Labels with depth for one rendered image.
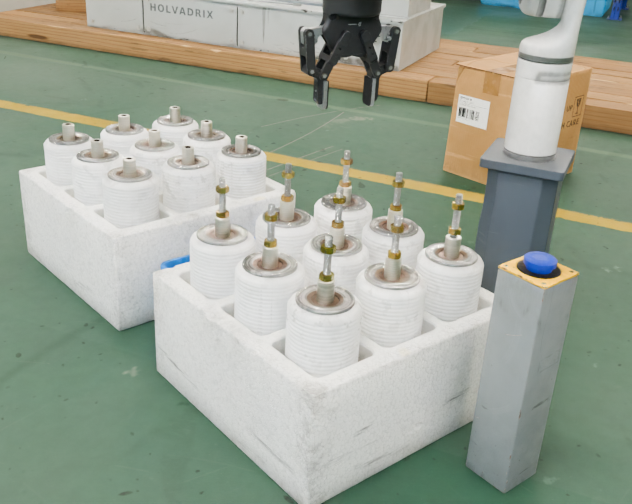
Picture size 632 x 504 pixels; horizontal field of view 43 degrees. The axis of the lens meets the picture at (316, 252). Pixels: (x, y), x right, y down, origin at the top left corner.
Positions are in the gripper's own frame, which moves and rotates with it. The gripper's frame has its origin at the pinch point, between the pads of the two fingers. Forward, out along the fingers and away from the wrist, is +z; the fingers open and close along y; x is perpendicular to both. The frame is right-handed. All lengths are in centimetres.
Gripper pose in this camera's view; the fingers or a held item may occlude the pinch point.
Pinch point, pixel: (345, 96)
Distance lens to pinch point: 108.2
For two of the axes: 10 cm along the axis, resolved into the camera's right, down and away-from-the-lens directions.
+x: 4.1, 4.1, -8.2
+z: -0.5, 9.0, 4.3
